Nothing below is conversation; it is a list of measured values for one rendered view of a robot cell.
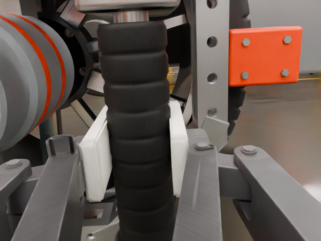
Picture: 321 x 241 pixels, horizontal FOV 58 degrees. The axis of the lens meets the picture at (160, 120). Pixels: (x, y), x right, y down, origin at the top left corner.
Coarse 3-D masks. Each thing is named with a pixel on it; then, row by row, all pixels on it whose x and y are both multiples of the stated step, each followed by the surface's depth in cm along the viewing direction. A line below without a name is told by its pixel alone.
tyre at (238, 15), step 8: (232, 0) 41; (240, 0) 41; (232, 8) 42; (240, 8) 42; (248, 8) 43; (232, 16) 42; (240, 16) 42; (232, 24) 42; (240, 24) 42; (248, 24) 43; (208, 40) 43; (232, 88) 45; (240, 88) 46; (232, 96) 46; (240, 96) 46; (232, 104) 46; (240, 104) 47; (232, 112) 46; (192, 120) 47; (232, 120) 47; (232, 128) 48; (104, 200) 52; (112, 200) 51; (176, 200) 52
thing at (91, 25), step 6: (66, 0) 87; (60, 6) 88; (90, 18) 89; (96, 18) 89; (102, 18) 89; (84, 24) 85; (90, 24) 85; (96, 24) 85; (90, 30) 85; (84, 72) 94; (90, 90) 95
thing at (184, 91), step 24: (72, 0) 43; (48, 24) 48; (72, 24) 44; (168, 24) 44; (72, 48) 49; (96, 48) 45; (96, 72) 46; (72, 96) 48; (48, 120) 49; (24, 144) 66
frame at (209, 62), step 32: (192, 0) 38; (224, 0) 34; (192, 32) 39; (224, 32) 35; (192, 64) 40; (224, 64) 36; (192, 96) 43; (224, 96) 37; (192, 128) 42; (224, 128) 38; (96, 224) 43
